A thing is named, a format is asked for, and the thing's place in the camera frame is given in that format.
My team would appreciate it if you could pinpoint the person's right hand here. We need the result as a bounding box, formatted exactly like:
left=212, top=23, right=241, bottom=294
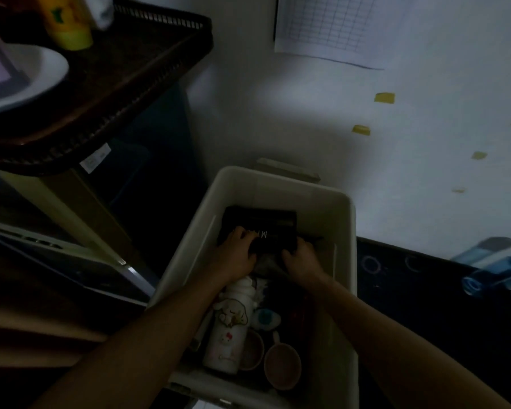
left=280, top=236, right=329, bottom=290

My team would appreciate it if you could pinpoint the person's left hand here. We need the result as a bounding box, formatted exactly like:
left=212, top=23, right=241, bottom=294
left=208, top=226, right=259, bottom=286

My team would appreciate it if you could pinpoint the white lotion bottle teal cap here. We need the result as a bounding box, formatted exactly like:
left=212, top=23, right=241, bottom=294
left=252, top=308, right=283, bottom=332

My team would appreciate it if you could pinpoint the white plastic storage bin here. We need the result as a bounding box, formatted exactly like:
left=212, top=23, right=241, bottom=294
left=146, top=165, right=361, bottom=409

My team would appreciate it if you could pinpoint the cream plush covered bottle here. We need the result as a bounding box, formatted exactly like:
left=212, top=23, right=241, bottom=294
left=202, top=277, right=257, bottom=375

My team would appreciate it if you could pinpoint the blue plastic bottle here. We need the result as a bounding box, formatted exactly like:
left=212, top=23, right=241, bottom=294
left=460, top=250, right=511, bottom=299

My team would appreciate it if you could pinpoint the person's left forearm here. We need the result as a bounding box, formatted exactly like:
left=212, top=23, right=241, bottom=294
left=30, top=268, right=229, bottom=409

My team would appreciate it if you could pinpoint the person's right forearm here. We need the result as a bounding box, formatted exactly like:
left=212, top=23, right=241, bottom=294
left=311, top=274, right=511, bottom=409

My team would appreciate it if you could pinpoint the white sticker label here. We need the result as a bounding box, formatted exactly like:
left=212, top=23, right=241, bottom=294
left=79, top=143, right=112, bottom=174

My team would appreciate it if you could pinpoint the black woven tray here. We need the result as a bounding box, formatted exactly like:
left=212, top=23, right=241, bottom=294
left=0, top=0, right=215, bottom=177

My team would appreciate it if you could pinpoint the clipped paper sheet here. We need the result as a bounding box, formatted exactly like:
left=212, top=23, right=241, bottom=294
left=274, top=0, right=414, bottom=71

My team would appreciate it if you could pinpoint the white shallow dish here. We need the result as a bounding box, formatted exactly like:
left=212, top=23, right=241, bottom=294
left=0, top=42, right=70, bottom=115

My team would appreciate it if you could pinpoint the orange yellow bottle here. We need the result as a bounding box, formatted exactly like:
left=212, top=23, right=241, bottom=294
left=33, top=0, right=94, bottom=52

